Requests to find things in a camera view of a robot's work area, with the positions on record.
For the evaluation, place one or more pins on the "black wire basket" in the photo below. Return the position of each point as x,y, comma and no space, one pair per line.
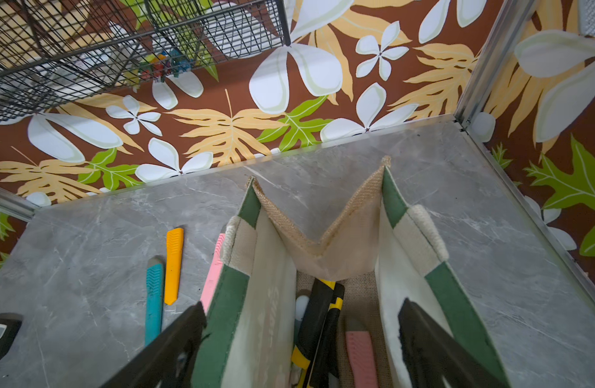
56,52

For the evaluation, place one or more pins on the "pink art knife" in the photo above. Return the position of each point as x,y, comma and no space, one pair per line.
361,358
214,273

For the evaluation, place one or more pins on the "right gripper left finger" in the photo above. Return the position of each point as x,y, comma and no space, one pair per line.
169,360

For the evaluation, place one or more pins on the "green burlap christmas pouch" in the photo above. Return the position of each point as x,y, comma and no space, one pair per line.
381,249

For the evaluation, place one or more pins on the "orange art knife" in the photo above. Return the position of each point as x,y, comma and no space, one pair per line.
175,246

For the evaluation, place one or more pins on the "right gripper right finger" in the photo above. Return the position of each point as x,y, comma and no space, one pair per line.
433,358

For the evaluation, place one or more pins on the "grey art knife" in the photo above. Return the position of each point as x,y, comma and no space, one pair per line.
301,303

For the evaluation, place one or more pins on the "teal art knife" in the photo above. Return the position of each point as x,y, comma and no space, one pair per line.
154,298

